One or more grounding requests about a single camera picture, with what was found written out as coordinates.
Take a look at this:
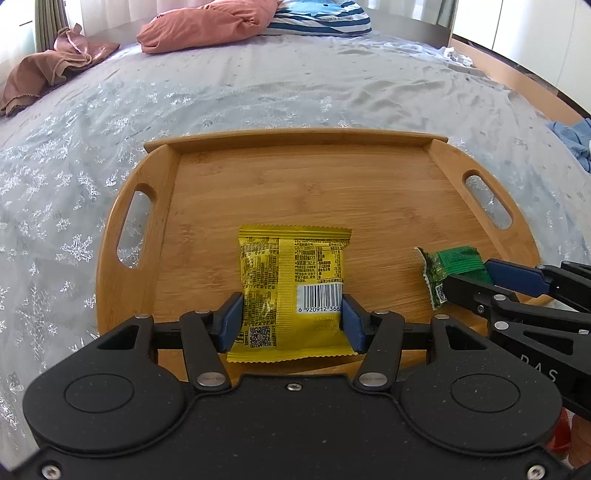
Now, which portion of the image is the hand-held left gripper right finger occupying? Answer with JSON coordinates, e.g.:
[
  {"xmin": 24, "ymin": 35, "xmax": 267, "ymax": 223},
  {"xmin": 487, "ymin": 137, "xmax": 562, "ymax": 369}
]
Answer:
[{"xmin": 341, "ymin": 294, "xmax": 497, "ymax": 394}]

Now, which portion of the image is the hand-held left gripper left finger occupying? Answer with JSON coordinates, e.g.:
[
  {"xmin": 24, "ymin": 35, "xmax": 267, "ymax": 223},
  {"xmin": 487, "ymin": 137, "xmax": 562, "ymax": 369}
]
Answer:
[{"xmin": 95, "ymin": 292, "xmax": 244, "ymax": 394}]

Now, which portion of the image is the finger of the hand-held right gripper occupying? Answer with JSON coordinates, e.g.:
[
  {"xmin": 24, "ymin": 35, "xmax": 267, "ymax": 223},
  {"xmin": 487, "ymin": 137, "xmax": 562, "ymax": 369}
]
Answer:
[
  {"xmin": 444, "ymin": 273, "xmax": 591, "ymax": 334},
  {"xmin": 484, "ymin": 258, "xmax": 591, "ymax": 315}
]

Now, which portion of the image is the green snack packet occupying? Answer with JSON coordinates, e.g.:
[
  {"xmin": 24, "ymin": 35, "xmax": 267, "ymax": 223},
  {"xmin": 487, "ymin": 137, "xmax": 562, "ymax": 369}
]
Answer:
[{"xmin": 414, "ymin": 246, "xmax": 494, "ymax": 311}]

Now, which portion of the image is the yellow snack packet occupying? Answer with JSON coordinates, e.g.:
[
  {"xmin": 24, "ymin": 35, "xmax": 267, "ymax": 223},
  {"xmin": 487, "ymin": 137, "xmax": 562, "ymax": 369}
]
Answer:
[{"xmin": 226, "ymin": 224, "xmax": 356, "ymax": 364}]

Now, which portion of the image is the wooden tray with handles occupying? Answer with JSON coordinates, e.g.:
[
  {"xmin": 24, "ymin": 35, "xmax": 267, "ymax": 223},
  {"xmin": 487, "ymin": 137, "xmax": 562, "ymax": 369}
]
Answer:
[{"xmin": 95, "ymin": 129, "xmax": 542, "ymax": 384}]

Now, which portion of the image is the light blue cloth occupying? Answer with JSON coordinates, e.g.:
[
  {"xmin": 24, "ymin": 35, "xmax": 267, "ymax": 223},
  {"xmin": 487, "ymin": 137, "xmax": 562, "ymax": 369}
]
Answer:
[{"xmin": 546, "ymin": 119, "xmax": 591, "ymax": 174}]

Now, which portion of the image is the white plastic bag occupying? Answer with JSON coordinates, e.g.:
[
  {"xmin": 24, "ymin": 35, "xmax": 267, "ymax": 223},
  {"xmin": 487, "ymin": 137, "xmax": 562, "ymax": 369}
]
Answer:
[{"xmin": 438, "ymin": 45, "xmax": 476, "ymax": 68}]

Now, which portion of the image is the grey snowflake bedsheet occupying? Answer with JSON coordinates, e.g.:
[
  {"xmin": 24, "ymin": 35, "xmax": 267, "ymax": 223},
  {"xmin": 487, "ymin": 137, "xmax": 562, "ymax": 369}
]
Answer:
[{"xmin": 0, "ymin": 32, "xmax": 591, "ymax": 462}]

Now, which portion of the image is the white wardrobe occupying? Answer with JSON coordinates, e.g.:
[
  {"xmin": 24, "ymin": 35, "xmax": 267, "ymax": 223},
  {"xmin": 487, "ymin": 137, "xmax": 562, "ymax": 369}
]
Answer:
[{"xmin": 450, "ymin": 0, "xmax": 591, "ymax": 116}]

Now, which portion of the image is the dark brown window ledge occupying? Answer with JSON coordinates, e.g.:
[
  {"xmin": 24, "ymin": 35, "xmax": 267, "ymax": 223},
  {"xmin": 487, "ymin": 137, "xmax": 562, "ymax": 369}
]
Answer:
[{"xmin": 369, "ymin": 8, "xmax": 452, "ymax": 47}]

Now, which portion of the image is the pink pillow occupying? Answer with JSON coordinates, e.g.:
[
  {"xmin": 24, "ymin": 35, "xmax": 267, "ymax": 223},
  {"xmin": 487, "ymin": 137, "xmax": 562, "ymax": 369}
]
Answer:
[{"xmin": 137, "ymin": 0, "xmax": 283, "ymax": 55}]

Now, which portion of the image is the blue striped pillow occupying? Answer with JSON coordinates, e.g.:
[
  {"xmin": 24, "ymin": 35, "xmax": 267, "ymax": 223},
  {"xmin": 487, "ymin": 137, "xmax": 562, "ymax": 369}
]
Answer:
[{"xmin": 265, "ymin": 0, "xmax": 373, "ymax": 37}]

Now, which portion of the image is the brown crumpled cloth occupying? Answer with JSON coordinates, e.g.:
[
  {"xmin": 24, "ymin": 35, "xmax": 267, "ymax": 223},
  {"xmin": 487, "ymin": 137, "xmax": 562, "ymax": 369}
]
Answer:
[{"xmin": 0, "ymin": 26, "xmax": 122, "ymax": 116}]

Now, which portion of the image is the grey-green curtain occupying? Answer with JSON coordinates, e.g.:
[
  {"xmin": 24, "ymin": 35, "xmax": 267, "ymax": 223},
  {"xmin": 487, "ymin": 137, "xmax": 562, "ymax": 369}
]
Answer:
[{"xmin": 32, "ymin": 0, "xmax": 70, "ymax": 52}]

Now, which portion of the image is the wooden bed frame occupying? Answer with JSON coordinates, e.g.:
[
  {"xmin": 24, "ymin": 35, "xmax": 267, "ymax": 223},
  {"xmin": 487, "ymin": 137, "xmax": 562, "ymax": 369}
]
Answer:
[{"xmin": 450, "ymin": 36, "xmax": 591, "ymax": 121}]

